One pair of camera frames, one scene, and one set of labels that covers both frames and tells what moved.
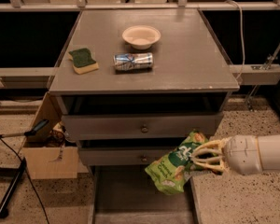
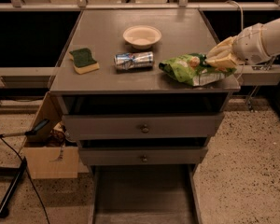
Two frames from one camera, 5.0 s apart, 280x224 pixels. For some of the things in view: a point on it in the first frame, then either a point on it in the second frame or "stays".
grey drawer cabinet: (133, 85) stays
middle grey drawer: (121, 156) stays
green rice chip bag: (172, 170) → (194, 70)
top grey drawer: (139, 126) stays
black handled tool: (31, 133) stays
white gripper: (241, 154) → (248, 46)
